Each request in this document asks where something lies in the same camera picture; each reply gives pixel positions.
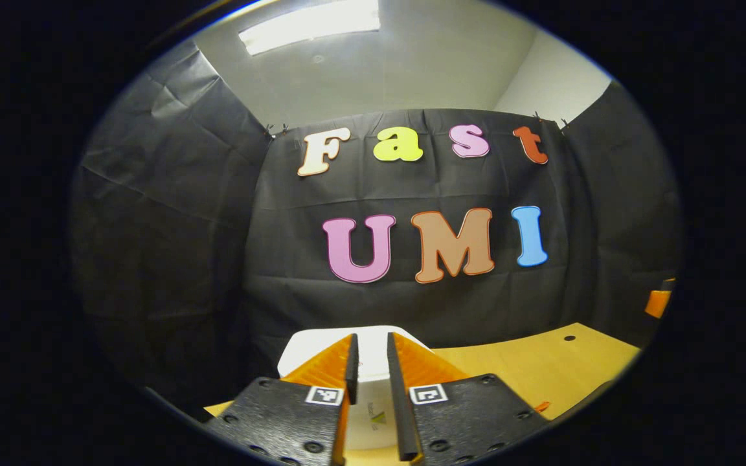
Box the black backdrop cloth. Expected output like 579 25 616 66
69 42 683 415

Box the white desktop garbage bin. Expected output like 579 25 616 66
277 326 435 450

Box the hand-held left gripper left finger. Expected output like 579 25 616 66
205 333 360 466

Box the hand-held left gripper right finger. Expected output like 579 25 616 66
386 331 550 465

